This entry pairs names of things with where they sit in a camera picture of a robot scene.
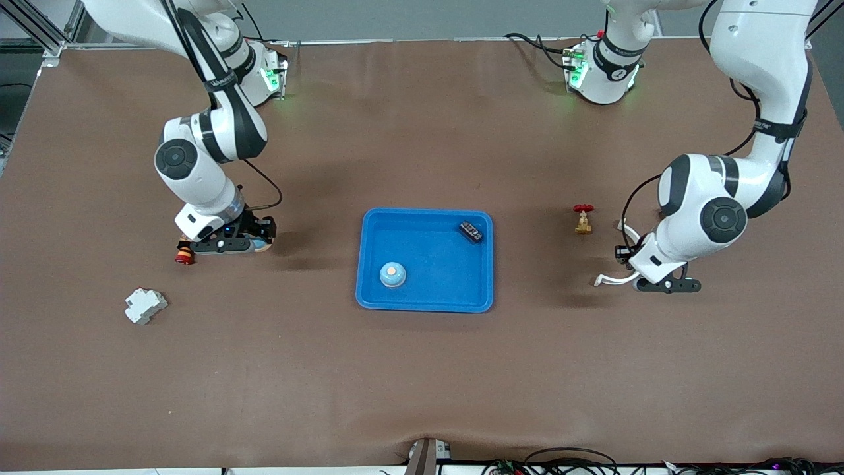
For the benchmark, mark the grey table edge bracket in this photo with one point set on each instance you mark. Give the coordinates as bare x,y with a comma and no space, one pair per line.
426,458

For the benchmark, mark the blue plastic tray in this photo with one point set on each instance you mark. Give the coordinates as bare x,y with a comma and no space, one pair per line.
435,284

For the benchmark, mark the aluminium frame profile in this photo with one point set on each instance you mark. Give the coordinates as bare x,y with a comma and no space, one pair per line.
36,26

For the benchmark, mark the blue dome call bell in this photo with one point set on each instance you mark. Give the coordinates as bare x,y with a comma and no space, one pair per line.
392,275
262,245

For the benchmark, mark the brown table cover mat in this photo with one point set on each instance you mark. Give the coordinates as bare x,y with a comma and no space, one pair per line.
422,369

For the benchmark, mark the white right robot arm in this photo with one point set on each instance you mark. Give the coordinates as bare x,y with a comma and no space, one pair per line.
198,165

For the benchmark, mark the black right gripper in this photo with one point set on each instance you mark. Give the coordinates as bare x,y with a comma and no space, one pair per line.
254,226

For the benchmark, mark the white curved plastic clip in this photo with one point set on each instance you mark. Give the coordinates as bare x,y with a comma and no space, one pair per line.
610,280

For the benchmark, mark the white circuit breaker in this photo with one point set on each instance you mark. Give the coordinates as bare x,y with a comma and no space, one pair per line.
145,307

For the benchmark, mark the brass valve red handwheel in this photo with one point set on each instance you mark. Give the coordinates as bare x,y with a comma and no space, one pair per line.
583,225

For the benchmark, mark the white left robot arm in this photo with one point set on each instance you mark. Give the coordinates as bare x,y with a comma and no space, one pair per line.
699,198

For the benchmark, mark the red yellow emergency stop switch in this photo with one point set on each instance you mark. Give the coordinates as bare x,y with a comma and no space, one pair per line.
184,256

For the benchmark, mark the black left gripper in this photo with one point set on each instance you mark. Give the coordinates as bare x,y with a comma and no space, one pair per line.
622,253

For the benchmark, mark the dark brown cylindrical capacitor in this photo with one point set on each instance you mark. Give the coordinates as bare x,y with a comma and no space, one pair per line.
470,231

